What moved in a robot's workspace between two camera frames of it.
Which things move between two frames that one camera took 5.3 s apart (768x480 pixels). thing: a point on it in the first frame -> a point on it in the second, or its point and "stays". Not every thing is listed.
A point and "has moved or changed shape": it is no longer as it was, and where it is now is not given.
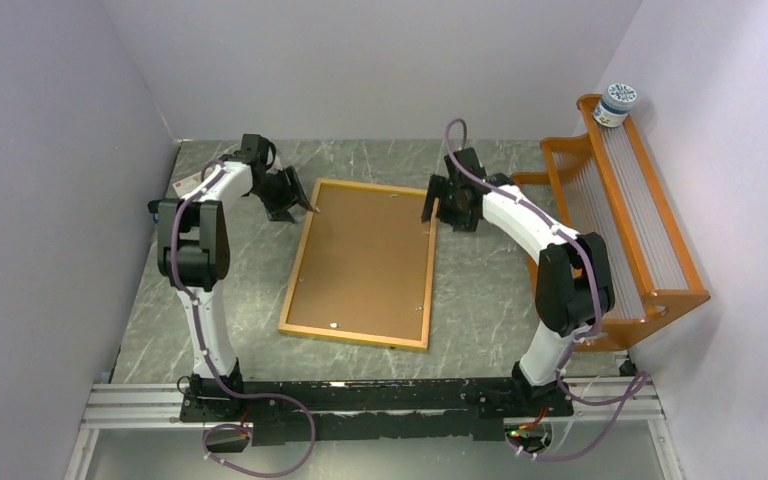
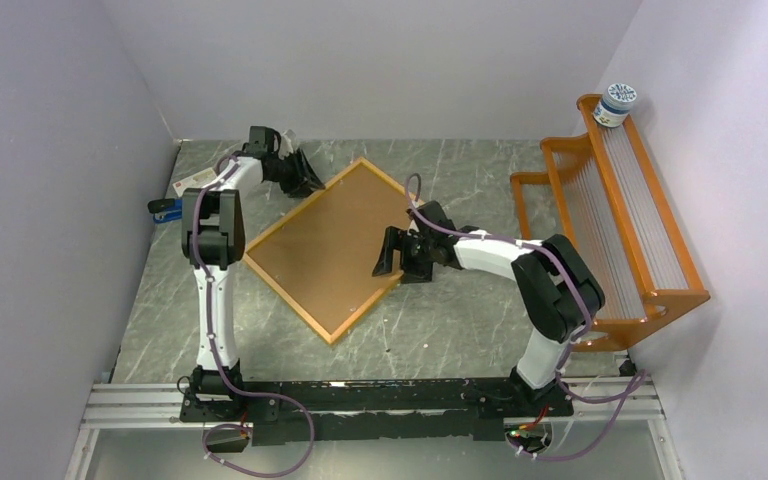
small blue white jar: (614, 107) stays
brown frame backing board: (364, 263) has moved or changed shape
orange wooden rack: (599, 186) stays
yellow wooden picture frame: (365, 267) has moved or changed shape
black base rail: (282, 412) stays
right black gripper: (438, 187) -> (400, 239)
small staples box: (188, 183) stays
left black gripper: (293, 193) -> (305, 179)
